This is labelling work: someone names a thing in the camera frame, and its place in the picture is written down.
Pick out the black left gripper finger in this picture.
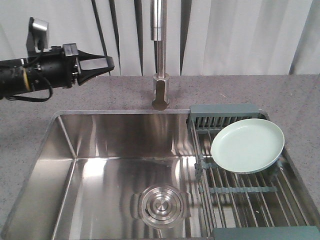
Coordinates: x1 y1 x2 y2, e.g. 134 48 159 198
77 66 114 86
78 50 115 72

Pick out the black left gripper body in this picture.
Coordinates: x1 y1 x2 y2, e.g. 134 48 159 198
23 43 81 91

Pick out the stainless steel faucet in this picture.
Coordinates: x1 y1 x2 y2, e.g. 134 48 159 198
150 0 170 111

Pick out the light green round plate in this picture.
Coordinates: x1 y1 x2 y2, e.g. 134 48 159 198
210 118 285 174

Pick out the roll-up dish drying rack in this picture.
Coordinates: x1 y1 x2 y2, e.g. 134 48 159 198
187 104 320 240

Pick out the stainless steel sink basin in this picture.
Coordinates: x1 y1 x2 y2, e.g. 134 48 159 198
1 110 213 240

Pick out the white pleated curtain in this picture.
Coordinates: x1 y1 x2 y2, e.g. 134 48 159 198
0 0 320 76

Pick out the round steel sink drain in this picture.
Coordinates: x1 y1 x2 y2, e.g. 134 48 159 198
137 184 186 229

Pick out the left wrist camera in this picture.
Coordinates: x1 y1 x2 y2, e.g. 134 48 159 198
26 17 49 57

